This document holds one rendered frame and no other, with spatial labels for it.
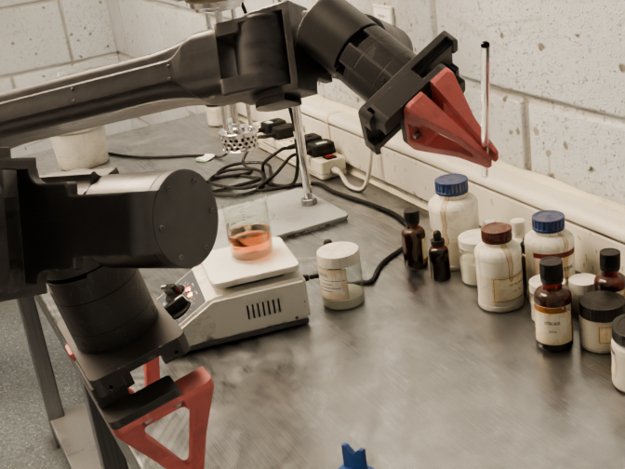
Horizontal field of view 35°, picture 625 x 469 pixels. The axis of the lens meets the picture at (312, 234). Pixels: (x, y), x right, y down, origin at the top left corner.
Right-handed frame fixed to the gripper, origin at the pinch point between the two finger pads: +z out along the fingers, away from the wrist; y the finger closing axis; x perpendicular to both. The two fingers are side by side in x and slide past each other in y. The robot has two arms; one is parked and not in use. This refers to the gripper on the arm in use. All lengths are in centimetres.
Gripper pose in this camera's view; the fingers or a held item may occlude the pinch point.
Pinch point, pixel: (485, 154)
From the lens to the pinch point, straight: 79.9
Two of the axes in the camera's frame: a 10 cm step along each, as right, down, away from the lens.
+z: 6.8, 6.3, -3.9
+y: -7.2, 6.8, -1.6
